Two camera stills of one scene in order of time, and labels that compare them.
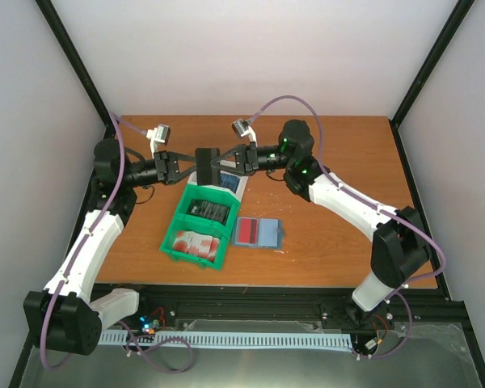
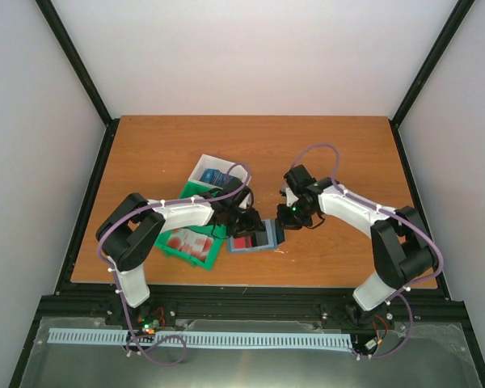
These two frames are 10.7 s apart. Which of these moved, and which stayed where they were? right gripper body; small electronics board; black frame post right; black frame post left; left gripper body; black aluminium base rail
Moved: right gripper body; left gripper body
Stayed: black aluminium base rail; small electronics board; black frame post right; black frame post left
